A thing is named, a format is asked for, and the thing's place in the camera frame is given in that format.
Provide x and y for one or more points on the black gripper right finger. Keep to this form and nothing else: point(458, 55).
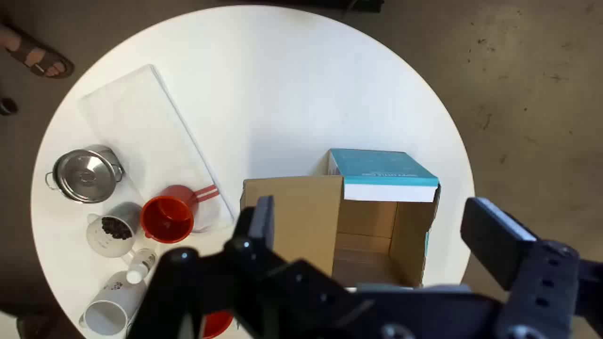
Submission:
point(492, 237)

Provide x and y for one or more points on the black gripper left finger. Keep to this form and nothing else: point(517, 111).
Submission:
point(260, 219)

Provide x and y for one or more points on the blue cardboard box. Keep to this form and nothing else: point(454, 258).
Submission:
point(377, 166)

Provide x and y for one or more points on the clear glass cup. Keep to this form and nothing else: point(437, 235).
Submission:
point(113, 230)

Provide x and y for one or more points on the white cutting board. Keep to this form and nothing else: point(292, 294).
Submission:
point(138, 119)

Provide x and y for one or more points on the white ceramic mug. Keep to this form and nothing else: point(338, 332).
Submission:
point(113, 301)

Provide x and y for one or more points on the small steel pot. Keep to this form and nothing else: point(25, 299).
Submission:
point(87, 175)

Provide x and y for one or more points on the foot in brown sandal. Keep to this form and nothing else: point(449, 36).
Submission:
point(34, 53)

